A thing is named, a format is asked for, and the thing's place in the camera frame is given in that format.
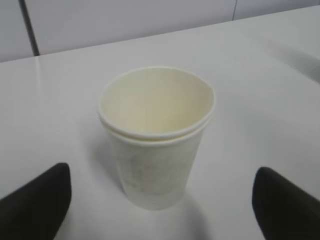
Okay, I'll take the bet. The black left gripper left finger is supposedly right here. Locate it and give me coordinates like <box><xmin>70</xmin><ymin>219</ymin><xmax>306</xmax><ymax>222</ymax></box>
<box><xmin>0</xmin><ymin>162</ymin><xmax>71</xmax><ymax>240</ymax></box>

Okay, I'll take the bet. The white paper cup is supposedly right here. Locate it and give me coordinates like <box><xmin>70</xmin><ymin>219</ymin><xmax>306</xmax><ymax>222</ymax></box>
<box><xmin>97</xmin><ymin>66</ymin><xmax>216</xmax><ymax>210</ymax></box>

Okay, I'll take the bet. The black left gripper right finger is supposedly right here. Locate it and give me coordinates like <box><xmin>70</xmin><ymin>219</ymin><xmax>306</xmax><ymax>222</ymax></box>
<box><xmin>253</xmin><ymin>167</ymin><xmax>320</xmax><ymax>240</ymax></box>

